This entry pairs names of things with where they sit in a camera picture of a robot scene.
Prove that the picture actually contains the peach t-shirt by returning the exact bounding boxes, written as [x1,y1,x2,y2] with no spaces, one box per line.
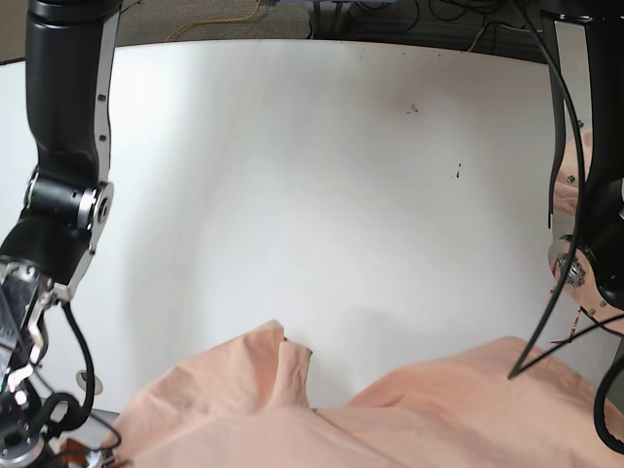
[58,129,624,468]

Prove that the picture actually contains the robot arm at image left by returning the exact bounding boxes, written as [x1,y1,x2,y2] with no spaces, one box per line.
[1,1,122,467]

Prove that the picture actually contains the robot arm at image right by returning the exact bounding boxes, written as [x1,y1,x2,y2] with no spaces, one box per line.
[539,1,623,315]

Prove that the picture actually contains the left table grommet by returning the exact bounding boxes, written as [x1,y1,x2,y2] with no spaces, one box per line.
[75,370,103,396]

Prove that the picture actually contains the red tape rectangle marker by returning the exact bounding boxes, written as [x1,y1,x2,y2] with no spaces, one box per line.
[545,291,583,345]

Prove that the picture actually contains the yellow cable on floor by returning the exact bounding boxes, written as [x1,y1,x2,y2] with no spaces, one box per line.
[165,0,264,44]

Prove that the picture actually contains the black floor cables top right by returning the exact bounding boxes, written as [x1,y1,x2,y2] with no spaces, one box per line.
[309,0,542,53]

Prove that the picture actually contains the black cable on image-right arm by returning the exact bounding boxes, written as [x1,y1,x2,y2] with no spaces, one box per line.
[506,0,624,452]

